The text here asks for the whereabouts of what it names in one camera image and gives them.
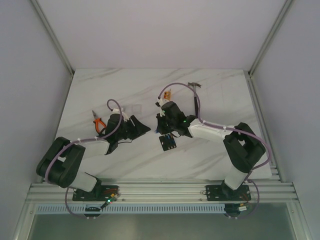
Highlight black fuse box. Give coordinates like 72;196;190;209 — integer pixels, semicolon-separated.
159;133;177;152

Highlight clear plastic fuse box cover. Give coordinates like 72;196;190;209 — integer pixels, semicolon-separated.
131;104;142;115

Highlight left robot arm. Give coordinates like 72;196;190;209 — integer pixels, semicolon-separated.
36;113;151;201

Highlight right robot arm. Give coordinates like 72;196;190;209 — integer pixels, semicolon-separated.
155;98;266;201

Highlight orange fuse holder block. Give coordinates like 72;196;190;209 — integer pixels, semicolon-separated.
163;89;172;101

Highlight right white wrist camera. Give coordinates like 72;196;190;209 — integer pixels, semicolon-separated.
155;98;169;117

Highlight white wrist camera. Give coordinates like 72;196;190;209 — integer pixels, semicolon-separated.
111;108;130;122
155;98;169;117

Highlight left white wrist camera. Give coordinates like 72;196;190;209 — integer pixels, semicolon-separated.
111;108;130;122

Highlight claw hammer black handle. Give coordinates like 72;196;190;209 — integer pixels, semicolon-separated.
187;82;201;118

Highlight orange handled pliers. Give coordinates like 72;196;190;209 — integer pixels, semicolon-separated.
92;110;107;134

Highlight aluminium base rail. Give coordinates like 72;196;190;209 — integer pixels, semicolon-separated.
26;179;298;204

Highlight white slotted cable duct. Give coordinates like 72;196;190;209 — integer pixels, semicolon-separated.
35;203;226;215

